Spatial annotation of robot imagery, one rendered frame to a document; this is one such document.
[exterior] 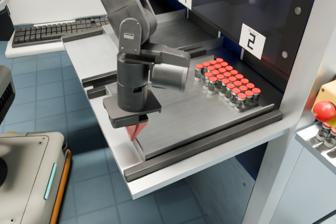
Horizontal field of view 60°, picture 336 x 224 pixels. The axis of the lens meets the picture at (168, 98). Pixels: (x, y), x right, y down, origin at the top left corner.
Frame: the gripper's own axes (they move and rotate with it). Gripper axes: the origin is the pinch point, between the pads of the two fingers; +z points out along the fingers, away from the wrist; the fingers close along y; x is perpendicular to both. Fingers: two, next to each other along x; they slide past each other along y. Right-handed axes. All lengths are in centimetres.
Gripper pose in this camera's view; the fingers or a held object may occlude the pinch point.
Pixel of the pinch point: (131, 136)
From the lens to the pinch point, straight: 63.2
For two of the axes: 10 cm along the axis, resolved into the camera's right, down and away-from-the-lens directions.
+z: -1.0, 7.9, 6.0
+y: 9.0, -1.9, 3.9
